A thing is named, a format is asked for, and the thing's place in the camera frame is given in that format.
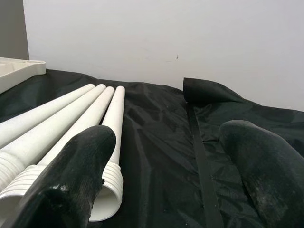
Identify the white plastic table top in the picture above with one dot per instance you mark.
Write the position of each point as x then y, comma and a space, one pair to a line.
14, 71

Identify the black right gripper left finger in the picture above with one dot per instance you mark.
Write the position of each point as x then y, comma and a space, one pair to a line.
71, 178

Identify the white plastic table leg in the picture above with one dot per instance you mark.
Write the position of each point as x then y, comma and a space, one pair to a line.
54, 123
116, 118
23, 123
91, 114

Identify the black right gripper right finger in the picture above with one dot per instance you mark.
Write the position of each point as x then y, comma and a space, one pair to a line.
266, 171

